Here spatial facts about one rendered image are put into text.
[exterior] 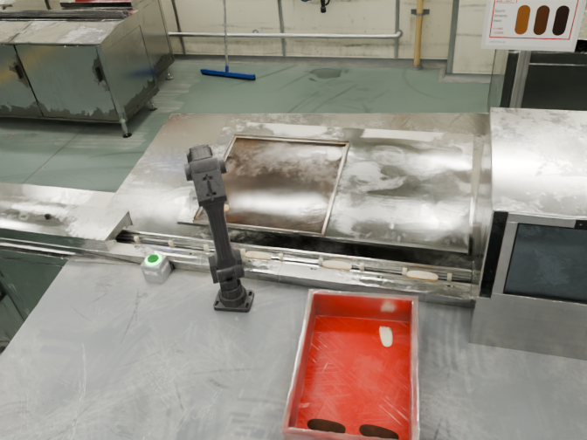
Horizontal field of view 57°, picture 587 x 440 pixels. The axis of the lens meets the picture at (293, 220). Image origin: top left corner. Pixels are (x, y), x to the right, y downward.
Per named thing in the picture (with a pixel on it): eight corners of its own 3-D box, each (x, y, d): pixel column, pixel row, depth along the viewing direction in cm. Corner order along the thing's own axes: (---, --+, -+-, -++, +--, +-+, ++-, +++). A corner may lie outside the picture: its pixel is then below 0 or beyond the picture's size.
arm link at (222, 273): (222, 295, 169) (238, 291, 170) (217, 271, 163) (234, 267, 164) (217, 276, 176) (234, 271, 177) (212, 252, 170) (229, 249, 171)
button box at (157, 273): (146, 288, 189) (137, 265, 182) (155, 272, 195) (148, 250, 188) (167, 292, 187) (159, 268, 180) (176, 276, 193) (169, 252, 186)
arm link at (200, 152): (188, 185, 142) (228, 177, 144) (183, 164, 140) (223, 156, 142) (186, 164, 183) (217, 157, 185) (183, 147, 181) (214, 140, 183)
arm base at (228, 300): (213, 310, 174) (249, 312, 171) (208, 292, 169) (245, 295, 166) (220, 291, 180) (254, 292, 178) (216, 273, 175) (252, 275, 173)
